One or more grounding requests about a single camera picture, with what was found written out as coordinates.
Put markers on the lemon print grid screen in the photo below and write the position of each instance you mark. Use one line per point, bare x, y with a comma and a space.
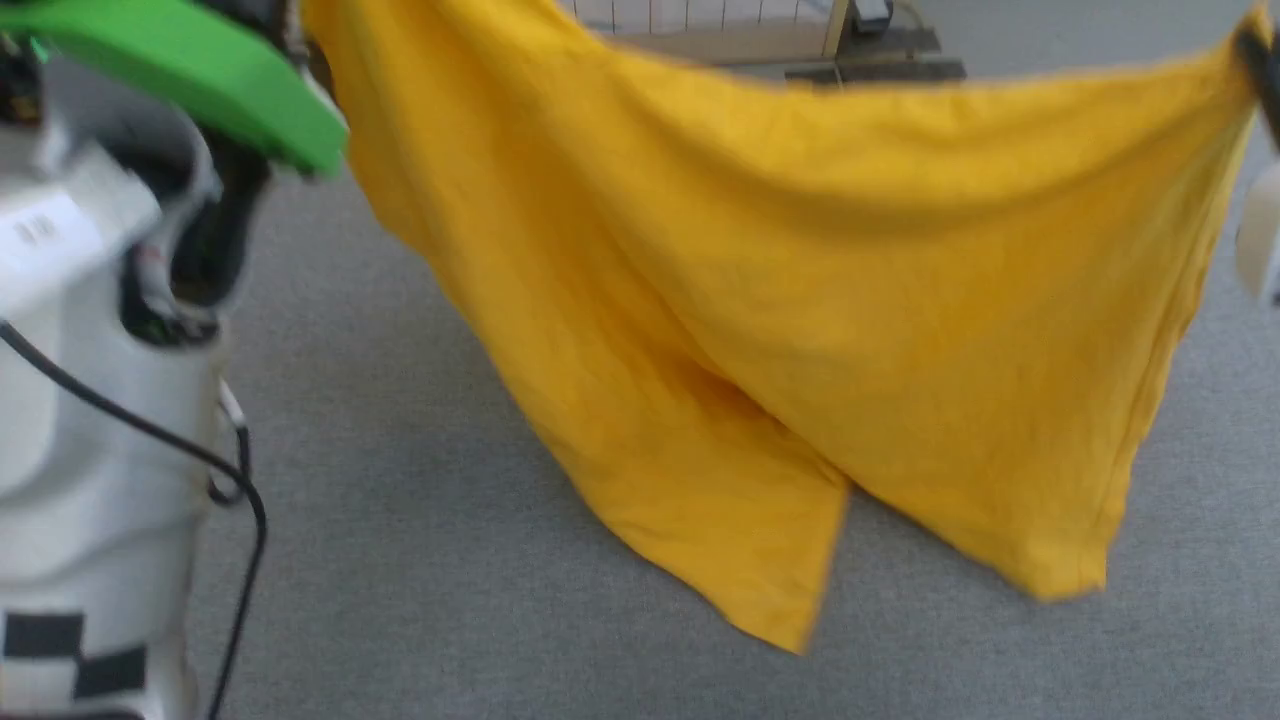
720, 25

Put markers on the large black floor mat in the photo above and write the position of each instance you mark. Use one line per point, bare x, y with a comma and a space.
890, 60

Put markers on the grey metal screen foot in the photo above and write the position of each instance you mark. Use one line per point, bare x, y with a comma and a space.
872, 12

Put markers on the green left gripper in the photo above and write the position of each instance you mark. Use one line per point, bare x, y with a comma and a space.
220, 70

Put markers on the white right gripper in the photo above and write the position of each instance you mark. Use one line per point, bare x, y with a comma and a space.
1265, 240

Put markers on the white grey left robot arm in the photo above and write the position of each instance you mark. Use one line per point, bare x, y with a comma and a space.
90, 450

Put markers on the yellow garment with white print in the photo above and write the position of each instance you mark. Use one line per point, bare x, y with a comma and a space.
800, 300

